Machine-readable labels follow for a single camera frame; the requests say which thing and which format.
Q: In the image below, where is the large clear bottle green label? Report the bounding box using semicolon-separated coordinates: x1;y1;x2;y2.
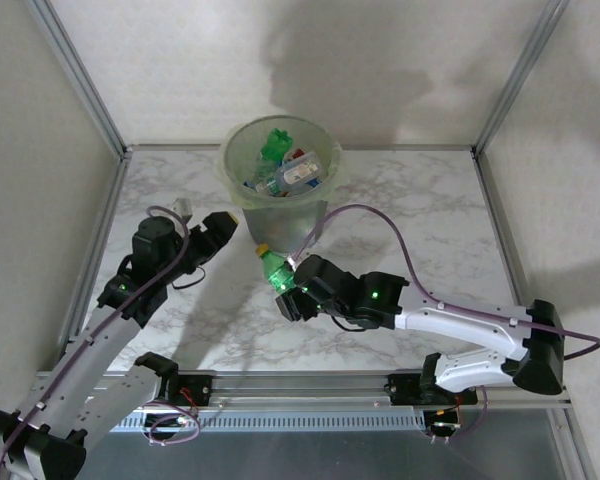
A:
253;177;284;198

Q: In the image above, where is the translucent green bin liner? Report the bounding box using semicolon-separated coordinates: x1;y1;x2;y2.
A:
217;114;350;211

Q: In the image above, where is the slotted aluminium mounting rail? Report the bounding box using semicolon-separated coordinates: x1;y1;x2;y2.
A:
34;368;574;412

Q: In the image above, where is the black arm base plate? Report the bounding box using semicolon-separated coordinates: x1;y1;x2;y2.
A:
162;372;215;407
387;372;479;406

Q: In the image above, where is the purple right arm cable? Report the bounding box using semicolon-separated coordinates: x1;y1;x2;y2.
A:
289;204;600;445

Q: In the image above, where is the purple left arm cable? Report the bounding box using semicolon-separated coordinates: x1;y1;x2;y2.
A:
0;205;202;480

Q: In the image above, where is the aluminium frame cross bar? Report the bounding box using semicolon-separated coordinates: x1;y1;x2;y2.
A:
124;143;479;153

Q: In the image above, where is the clear bottle blue cap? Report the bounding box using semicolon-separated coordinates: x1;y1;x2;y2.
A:
273;151;324;190

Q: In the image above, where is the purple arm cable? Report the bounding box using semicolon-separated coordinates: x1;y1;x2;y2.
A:
289;204;600;445
0;205;202;480

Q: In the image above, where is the aluminium frame post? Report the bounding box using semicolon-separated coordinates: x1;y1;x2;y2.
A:
23;0;134;159
549;407;599;480
472;0;574;159

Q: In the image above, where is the grey slotted cable duct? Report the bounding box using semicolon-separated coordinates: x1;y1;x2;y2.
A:
114;410;429;433

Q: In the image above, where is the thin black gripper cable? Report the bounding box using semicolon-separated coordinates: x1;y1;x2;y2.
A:
172;264;206;290
332;309;371;333

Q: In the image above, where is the translucent green waste bin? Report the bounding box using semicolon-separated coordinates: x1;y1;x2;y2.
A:
219;115;344;253

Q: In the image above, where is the aluminium frame side bar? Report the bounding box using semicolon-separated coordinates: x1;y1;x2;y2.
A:
472;149;551;371
59;149;134;351

